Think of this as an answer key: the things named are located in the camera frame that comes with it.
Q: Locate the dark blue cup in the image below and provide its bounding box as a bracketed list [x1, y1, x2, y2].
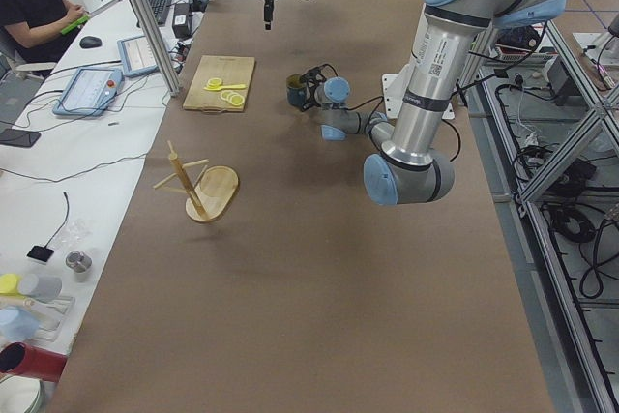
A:
[286, 74, 307, 109]

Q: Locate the wooden cup rack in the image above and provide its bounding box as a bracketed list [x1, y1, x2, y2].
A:
[153, 141, 240, 223]

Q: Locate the small steel cup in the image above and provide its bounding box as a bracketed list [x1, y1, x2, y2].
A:
[65, 251, 93, 282]

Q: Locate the grey cup on tray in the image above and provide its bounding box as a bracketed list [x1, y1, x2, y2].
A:
[17, 274, 62, 302]

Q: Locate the yellow cup on tray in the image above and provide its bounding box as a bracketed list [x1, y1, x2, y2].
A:
[0, 274, 21, 296]

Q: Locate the light blue cup on tray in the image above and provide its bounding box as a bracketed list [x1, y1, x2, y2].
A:
[1, 306, 40, 342]

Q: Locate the lemon slice front left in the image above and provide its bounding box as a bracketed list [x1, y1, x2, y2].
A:
[227, 94, 245, 107]

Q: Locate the black power adapter box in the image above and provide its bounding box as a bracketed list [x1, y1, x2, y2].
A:
[172, 2, 192, 39]

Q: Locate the wooden cutting board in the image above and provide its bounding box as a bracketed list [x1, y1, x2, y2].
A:
[183, 55, 255, 113]

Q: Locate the teach pendant far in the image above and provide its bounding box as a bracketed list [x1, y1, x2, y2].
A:
[117, 35, 159, 78]

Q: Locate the teach pendant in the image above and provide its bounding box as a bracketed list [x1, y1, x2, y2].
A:
[117, 35, 159, 78]
[52, 67, 124, 118]

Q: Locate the black computer mouse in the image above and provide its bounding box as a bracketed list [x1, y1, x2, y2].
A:
[79, 36, 103, 49]

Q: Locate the teach pendant near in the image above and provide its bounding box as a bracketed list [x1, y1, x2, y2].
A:
[52, 67, 124, 118]

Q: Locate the person in black shirt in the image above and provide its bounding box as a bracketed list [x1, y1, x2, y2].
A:
[1, 0, 86, 63]

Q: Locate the black smartphone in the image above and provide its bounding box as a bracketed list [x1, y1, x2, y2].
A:
[0, 128, 41, 148]

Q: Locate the small black square pad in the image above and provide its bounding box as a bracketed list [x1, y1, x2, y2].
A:
[26, 245, 54, 263]

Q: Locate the red thermos bottle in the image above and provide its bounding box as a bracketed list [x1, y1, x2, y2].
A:
[1, 342, 68, 383]

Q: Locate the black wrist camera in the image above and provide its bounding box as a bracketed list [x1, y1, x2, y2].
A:
[302, 64, 326, 86]

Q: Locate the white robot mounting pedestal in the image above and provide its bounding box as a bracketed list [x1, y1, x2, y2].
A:
[380, 44, 456, 120]

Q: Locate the aluminium frame post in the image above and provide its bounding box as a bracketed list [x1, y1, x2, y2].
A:
[130, 0, 180, 97]

